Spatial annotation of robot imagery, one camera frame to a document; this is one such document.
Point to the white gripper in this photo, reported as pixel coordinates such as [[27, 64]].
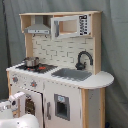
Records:
[[18, 104]]

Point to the white oven door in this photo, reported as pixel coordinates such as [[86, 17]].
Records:
[[32, 103]]

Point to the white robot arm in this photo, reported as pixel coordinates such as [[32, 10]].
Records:
[[8, 106]]

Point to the wooden toy kitchen unit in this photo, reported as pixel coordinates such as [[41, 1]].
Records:
[[63, 53]]

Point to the left red stove knob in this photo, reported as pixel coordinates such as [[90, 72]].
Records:
[[15, 79]]

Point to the red stove knob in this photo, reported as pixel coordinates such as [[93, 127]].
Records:
[[15, 79], [33, 84]]

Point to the right red stove knob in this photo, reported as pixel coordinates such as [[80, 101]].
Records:
[[33, 84]]

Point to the silver toy pot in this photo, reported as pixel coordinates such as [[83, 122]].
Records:
[[31, 61]]

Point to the black toy stovetop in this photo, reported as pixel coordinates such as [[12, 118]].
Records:
[[40, 68]]

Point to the white fridge door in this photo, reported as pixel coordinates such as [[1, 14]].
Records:
[[62, 106]]

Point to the grey toy sink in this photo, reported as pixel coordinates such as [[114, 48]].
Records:
[[72, 74]]

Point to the black toy faucet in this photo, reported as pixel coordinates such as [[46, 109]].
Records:
[[82, 56]]

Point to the grey range hood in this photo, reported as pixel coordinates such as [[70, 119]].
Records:
[[39, 25]]

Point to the white microwave door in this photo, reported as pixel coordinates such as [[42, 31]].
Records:
[[70, 26]]

